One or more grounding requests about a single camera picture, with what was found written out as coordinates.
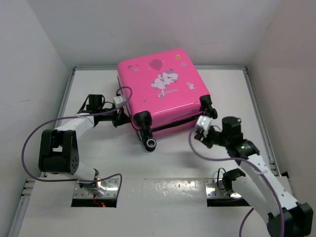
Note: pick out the metal base plate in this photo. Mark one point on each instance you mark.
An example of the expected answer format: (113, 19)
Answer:
(215, 190)
(108, 190)

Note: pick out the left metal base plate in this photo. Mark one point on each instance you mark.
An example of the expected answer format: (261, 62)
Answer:
(108, 190)

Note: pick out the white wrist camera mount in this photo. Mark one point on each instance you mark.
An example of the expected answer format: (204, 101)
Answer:
(203, 123)
(119, 100)

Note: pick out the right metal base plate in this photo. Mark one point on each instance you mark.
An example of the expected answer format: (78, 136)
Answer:
(215, 190)

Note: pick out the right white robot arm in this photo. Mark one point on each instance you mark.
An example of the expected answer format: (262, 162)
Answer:
(282, 213)

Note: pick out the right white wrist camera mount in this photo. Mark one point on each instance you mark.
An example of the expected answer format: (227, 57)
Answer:
(203, 123)

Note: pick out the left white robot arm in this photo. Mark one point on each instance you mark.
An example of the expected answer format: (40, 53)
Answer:
(59, 152)

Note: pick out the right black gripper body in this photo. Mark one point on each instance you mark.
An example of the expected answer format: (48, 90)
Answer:
(213, 137)

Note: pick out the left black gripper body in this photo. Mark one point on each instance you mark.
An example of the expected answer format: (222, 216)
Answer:
(115, 117)

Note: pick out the pink suitcase with dark lining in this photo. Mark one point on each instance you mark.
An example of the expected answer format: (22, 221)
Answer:
(164, 90)

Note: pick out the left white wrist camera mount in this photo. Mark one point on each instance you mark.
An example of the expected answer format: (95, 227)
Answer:
(119, 100)

